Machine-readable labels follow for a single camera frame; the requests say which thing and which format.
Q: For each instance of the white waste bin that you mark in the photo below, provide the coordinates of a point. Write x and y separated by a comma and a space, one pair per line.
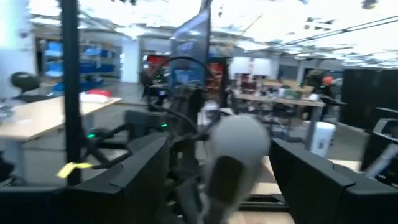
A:
321, 140

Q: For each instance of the black partition panels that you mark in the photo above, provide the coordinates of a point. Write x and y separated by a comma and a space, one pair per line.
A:
367, 93

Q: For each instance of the blue storage bin shelf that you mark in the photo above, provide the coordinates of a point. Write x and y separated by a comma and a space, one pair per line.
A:
93, 67

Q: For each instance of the cluttered wooden workbench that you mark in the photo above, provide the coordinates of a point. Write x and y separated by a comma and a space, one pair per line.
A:
280, 100

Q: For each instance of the white pillar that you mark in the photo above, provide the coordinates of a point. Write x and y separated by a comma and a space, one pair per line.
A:
130, 62

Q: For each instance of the black aluminium table frame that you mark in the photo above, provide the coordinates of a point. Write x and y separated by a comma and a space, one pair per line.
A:
71, 77

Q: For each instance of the grey black nut driver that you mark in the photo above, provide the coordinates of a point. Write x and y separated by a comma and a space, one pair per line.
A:
236, 140

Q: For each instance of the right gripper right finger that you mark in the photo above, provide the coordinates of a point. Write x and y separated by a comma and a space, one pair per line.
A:
311, 193

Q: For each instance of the light wooden desk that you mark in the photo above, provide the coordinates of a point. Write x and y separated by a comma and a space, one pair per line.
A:
40, 115

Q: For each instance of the black office chair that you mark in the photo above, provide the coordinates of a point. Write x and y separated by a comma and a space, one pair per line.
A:
25, 81

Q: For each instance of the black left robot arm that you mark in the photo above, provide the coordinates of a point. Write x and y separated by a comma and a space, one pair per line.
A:
186, 102

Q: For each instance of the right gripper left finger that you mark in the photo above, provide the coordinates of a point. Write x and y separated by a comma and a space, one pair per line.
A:
140, 186

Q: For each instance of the person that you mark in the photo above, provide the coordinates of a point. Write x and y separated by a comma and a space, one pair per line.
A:
317, 84

